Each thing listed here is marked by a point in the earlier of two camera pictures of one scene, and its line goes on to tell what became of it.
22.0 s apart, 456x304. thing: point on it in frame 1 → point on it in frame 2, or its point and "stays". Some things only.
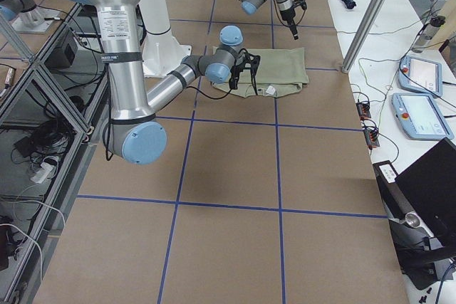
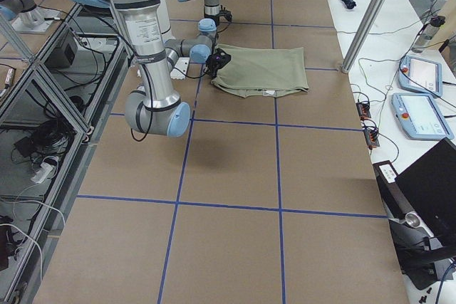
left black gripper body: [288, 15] → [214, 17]
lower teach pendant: [421, 117] stays
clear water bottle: [427, 33] stays
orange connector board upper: [363, 110] stays
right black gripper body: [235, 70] → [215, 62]
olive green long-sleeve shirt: [281, 71] stays
